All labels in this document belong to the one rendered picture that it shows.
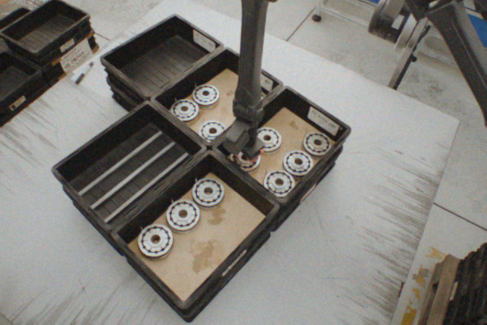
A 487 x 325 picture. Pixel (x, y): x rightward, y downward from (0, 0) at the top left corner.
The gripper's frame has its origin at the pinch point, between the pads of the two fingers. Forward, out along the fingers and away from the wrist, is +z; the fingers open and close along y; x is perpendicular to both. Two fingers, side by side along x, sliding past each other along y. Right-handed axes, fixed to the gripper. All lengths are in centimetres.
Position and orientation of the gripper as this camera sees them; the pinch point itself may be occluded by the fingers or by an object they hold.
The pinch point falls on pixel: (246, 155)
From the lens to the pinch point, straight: 132.2
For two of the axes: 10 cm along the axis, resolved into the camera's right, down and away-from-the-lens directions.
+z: -0.4, 5.6, 8.3
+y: 6.9, 6.2, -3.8
